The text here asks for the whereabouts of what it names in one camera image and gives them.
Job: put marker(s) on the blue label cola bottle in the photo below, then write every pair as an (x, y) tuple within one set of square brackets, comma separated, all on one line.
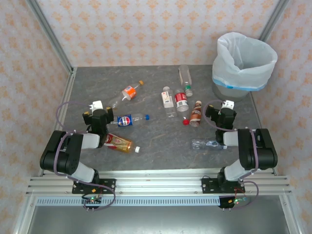
[(124, 120)]

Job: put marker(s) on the brown label drink bottle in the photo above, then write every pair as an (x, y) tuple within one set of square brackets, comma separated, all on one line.
[(195, 113)]

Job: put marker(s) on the yellow red label tea bottle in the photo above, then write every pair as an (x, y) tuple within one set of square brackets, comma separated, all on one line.
[(119, 143)]

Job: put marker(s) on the crushed clear water bottle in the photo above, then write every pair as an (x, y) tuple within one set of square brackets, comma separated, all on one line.
[(202, 144)]

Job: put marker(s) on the orange label plastic bottle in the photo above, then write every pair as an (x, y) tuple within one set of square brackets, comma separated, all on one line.
[(129, 92)]

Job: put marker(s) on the red label clear bottle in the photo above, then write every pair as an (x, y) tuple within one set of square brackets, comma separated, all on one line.
[(181, 97)]

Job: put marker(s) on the green cap clear bottle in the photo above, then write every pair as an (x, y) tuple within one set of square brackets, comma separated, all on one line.
[(184, 75)]

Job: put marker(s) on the white label clear bottle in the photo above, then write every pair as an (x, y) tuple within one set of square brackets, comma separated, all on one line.
[(167, 97)]

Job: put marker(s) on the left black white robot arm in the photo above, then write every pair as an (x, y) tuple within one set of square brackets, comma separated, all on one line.
[(65, 158)]

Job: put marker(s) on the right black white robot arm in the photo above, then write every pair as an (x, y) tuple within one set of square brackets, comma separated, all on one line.
[(258, 151)]

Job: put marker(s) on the white-lined trash bin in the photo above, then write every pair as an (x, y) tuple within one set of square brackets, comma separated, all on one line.
[(243, 61)]

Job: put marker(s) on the left circuit board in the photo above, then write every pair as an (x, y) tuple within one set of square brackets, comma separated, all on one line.
[(92, 200)]

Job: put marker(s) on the circuit board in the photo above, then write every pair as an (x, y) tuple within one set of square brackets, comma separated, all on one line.
[(92, 200), (237, 201)]

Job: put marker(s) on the right circuit board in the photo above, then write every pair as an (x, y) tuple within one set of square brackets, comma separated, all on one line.
[(237, 201)]

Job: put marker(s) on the grey metal lower panel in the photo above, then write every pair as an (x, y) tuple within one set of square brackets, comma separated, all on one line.
[(156, 220)]

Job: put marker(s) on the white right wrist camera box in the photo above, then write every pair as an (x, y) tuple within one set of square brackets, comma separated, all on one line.
[(228, 104)]

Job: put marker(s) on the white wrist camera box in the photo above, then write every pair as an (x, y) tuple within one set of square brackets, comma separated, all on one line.
[(97, 105), (228, 104)]

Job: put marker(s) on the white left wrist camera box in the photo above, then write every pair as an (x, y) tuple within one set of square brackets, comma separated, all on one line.
[(97, 105)]

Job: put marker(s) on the aluminium table side rail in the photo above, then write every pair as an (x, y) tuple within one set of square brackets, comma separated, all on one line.
[(257, 114), (65, 97)]

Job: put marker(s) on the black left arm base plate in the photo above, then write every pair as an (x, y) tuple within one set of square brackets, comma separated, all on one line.
[(108, 186)]

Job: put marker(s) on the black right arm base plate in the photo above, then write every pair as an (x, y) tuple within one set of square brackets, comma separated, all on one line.
[(209, 185)]

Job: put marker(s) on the aluminium mounting rail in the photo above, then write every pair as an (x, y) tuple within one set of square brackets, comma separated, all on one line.
[(158, 181)]

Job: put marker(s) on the aluminium frame post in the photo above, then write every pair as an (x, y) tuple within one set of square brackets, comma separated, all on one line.
[(271, 22), (51, 36)]

